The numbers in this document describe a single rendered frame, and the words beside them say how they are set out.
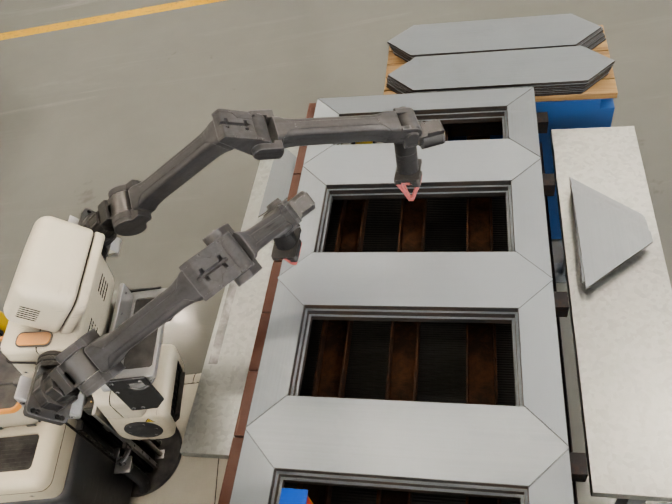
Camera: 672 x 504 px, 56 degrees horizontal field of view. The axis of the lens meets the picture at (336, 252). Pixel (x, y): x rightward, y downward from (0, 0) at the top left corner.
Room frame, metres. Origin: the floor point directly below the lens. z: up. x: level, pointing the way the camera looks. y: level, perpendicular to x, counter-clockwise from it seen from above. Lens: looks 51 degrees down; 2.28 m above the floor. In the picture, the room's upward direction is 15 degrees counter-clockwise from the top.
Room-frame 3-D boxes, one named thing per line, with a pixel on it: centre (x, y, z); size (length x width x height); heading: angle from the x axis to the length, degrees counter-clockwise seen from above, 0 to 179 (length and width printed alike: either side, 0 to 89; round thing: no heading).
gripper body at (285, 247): (1.09, 0.12, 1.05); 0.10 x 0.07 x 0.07; 161
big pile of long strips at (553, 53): (1.86, -0.75, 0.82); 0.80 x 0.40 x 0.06; 71
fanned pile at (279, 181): (1.66, 0.10, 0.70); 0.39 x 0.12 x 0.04; 161
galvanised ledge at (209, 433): (1.34, 0.25, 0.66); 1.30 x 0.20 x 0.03; 161
